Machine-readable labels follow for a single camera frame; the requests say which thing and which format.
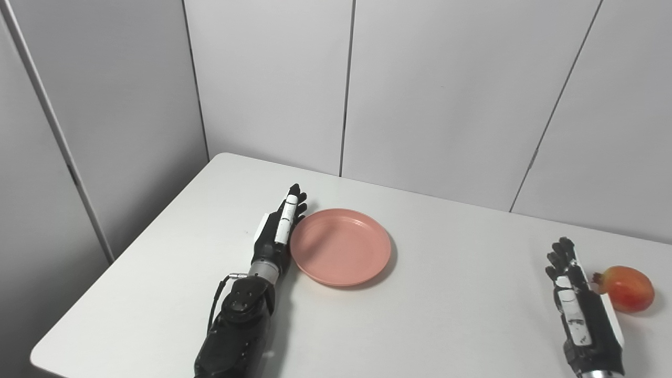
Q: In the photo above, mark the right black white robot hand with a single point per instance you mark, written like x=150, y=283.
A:
x=588, y=320

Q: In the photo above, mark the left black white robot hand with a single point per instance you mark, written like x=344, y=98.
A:
x=270, y=236

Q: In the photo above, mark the red yellow pomegranate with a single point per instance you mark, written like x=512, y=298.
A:
x=627, y=289

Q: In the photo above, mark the pink plate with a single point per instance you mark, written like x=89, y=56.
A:
x=341, y=247

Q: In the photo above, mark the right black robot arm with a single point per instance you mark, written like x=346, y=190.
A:
x=598, y=375

